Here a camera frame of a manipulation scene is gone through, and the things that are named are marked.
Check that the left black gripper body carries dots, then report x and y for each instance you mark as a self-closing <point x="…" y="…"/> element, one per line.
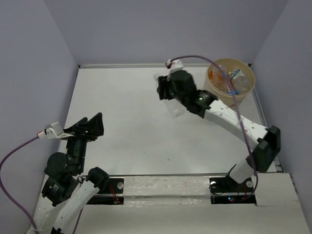
<point x="78" y="146"/>

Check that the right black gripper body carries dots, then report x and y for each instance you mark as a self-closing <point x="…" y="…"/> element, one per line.
<point x="176" y="95"/>

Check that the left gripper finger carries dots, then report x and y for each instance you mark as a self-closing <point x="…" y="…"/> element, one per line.
<point x="94" y="127"/>
<point x="78" y="129"/>

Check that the clear bottle without cap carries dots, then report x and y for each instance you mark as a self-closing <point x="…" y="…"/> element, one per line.
<point x="174" y="107"/>

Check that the clear bottle blue cap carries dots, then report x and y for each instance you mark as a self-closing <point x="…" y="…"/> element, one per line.
<point x="227" y="86"/>

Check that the green label water bottle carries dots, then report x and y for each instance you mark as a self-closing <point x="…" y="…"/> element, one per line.
<point x="240" y="81"/>

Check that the orange bottle white cap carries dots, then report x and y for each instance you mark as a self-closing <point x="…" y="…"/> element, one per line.
<point x="215" y="78"/>

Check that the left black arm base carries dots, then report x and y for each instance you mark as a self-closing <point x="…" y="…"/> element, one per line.
<point x="111" y="195"/>

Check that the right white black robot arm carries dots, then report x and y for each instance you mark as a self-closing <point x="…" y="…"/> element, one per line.
<point x="264" y="144"/>

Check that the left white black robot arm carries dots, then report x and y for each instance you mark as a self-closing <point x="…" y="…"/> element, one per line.
<point x="63" y="195"/>

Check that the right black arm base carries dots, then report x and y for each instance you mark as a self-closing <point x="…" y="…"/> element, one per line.
<point x="224" y="190"/>

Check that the beige round bin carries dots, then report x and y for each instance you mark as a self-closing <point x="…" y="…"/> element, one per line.
<point x="231" y="65"/>

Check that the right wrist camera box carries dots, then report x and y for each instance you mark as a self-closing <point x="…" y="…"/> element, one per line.
<point x="174" y="65"/>

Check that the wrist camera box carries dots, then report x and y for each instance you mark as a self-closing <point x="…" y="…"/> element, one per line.
<point x="174" y="65"/>
<point x="53" y="131"/>

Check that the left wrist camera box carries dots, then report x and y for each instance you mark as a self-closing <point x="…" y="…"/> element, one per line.
<point x="53" y="131"/>

